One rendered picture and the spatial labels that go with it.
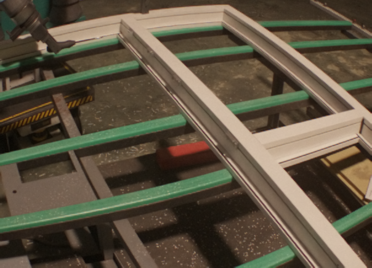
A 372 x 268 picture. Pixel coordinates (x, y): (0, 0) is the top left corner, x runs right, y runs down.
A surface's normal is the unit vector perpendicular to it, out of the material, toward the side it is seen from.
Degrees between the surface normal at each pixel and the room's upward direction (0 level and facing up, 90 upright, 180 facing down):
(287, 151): 90
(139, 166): 0
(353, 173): 0
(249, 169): 90
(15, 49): 90
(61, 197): 0
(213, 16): 90
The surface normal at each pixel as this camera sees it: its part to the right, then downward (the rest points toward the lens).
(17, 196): 0.04, -0.84
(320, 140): 0.40, 0.51
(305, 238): -0.91, 0.18
